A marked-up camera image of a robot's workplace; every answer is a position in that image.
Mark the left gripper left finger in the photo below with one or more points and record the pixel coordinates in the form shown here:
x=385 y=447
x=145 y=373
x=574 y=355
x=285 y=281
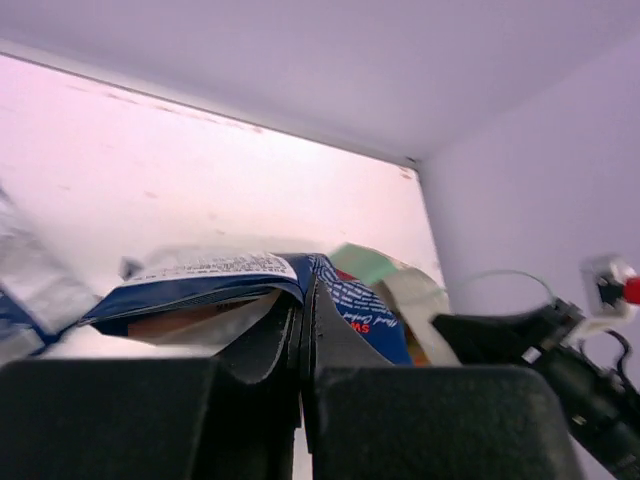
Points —
x=228 y=416

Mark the green paper bag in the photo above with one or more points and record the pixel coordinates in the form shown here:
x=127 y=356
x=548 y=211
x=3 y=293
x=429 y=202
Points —
x=413 y=298

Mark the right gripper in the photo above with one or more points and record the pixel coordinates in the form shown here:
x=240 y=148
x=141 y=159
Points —
x=601 y=406

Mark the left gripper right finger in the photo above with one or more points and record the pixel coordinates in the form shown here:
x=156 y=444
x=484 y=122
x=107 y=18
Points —
x=367 y=418

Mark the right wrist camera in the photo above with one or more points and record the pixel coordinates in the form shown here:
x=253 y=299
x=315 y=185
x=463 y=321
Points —
x=604 y=278

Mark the blue white snack bag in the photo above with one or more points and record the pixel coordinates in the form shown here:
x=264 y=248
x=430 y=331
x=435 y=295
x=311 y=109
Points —
x=41 y=298

